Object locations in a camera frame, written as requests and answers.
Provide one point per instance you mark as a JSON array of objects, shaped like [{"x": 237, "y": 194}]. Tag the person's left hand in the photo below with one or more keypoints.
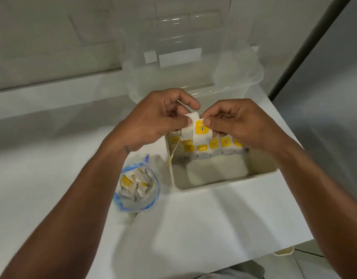
[{"x": 149, "y": 119}]

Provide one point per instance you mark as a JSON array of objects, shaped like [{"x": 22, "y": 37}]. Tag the clear zip bag blue seal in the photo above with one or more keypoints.
[{"x": 129, "y": 200}]

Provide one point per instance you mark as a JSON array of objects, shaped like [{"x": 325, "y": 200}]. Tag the person's right forearm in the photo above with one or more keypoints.
[{"x": 323, "y": 200}]

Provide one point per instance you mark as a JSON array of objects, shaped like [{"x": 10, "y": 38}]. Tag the white tea bag yellow tag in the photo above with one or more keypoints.
[{"x": 200, "y": 132}]

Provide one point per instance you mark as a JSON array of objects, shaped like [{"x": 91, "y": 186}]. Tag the clear plastic storage box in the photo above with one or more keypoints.
[{"x": 184, "y": 60}]

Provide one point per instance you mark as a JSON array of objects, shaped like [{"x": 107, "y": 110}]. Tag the person's left forearm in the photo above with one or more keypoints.
[{"x": 71, "y": 212}]

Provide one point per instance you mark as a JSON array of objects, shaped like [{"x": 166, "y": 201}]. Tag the person's right hand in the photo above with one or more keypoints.
[{"x": 248, "y": 124}]

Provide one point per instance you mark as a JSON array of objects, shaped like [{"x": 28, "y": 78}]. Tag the person's right thumb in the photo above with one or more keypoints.
[{"x": 214, "y": 122}]

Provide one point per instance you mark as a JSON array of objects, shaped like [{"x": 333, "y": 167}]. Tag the white rectangular plastic tray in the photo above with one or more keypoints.
[{"x": 222, "y": 174}]

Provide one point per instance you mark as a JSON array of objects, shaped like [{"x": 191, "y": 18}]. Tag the pile of loose tea bags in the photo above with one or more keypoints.
[{"x": 136, "y": 183}]

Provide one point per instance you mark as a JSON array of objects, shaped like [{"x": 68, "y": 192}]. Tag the person's left middle finger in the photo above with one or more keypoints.
[{"x": 182, "y": 109}]

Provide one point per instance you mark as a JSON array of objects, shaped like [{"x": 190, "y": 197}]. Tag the person's left thumb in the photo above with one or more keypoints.
[{"x": 178, "y": 121}]

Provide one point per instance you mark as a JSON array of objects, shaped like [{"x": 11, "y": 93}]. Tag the row of tea bags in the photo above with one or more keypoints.
[{"x": 213, "y": 146}]

